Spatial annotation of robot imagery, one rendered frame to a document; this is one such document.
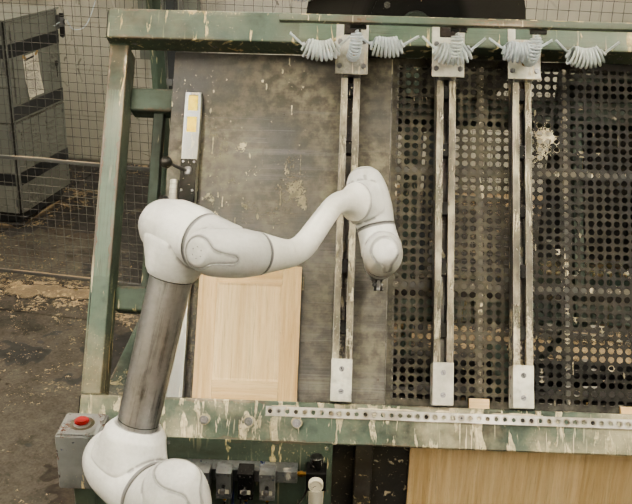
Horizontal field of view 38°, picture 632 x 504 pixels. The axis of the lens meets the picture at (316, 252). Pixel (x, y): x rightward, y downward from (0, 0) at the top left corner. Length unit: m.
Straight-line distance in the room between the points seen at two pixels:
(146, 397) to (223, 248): 0.45
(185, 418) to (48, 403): 1.92
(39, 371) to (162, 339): 2.80
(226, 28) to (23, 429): 2.24
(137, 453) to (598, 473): 1.59
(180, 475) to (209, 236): 0.55
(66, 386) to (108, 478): 2.51
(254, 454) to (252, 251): 0.94
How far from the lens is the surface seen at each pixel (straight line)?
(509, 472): 3.16
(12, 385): 4.84
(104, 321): 2.87
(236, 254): 1.99
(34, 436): 4.42
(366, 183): 2.43
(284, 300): 2.83
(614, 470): 3.23
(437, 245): 2.82
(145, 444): 2.25
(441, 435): 2.78
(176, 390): 2.82
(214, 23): 3.01
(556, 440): 2.84
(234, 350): 2.83
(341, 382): 2.75
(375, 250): 2.37
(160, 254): 2.10
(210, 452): 2.81
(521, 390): 2.80
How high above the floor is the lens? 2.32
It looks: 22 degrees down
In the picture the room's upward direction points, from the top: 1 degrees clockwise
